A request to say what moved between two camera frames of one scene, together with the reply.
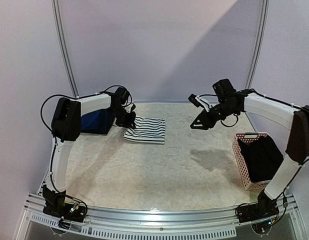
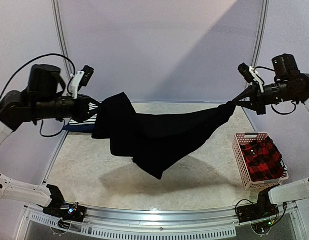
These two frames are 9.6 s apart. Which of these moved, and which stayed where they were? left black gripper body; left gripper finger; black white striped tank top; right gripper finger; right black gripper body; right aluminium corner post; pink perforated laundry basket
Moved: black white striped tank top; right gripper finger; right black gripper body; left gripper finger; left black gripper body
Stayed: pink perforated laundry basket; right aluminium corner post
